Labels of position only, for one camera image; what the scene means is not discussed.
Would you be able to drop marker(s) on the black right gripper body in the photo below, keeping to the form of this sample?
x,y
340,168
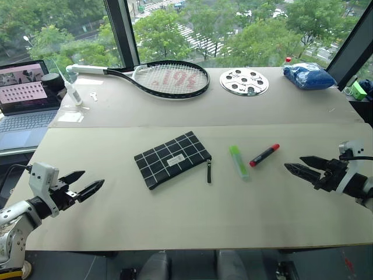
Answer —
x,y
332,175

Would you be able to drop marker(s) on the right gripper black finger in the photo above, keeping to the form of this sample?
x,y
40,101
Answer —
x,y
303,172
316,163

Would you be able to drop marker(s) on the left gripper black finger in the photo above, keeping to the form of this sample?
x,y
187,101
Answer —
x,y
74,175
91,189

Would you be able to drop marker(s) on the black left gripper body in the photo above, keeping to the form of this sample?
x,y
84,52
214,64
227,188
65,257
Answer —
x,y
62,198

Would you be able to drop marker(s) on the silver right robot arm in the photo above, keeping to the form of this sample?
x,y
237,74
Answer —
x,y
357,185

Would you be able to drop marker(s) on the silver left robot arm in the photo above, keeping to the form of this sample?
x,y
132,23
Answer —
x,y
17,213

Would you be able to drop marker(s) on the black grid pencil pouch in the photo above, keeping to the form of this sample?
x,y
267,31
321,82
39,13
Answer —
x,y
163,157

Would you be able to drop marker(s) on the red marker pen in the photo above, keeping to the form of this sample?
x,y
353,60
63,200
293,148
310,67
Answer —
x,y
263,155

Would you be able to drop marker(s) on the green highlighter pen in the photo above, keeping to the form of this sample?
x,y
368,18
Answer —
x,y
239,161

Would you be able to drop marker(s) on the grey laptop computer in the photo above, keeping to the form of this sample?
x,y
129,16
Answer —
x,y
23,119

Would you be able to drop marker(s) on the white sealant tube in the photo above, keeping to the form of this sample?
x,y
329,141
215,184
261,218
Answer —
x,y
74,94

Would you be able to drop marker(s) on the small white plastic piece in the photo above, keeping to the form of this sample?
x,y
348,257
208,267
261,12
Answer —
x,y
94,97

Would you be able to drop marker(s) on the small green box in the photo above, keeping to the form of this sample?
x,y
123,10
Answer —
x,y
359,91

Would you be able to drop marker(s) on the blue filled plastic bag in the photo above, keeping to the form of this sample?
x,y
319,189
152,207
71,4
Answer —
x,y
306,76

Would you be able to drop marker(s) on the dark blue cloth bundle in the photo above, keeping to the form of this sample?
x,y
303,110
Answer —
x,y
367,89

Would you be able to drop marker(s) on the black round puck device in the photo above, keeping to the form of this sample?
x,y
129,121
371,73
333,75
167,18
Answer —
x,y
52,81

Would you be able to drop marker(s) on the black white tennis racket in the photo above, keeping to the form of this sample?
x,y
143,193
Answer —
x,y
87,69

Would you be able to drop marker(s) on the clear bottle with red cap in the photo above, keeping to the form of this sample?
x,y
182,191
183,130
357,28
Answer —
x,y
288,59

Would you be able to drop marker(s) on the round perforated metal plate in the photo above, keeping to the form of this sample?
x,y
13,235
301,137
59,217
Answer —
x,y
233,87

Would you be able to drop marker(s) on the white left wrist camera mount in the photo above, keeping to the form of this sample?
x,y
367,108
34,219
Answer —
x,y
40,178

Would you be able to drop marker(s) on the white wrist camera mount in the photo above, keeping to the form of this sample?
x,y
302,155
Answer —
x,y
354,147
40,178

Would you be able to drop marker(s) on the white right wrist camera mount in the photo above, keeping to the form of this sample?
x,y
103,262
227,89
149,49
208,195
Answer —
x,y
354,147

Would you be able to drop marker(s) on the black window frame pillar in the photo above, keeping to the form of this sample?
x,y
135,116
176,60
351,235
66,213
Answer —
x,y
122,35
355,43

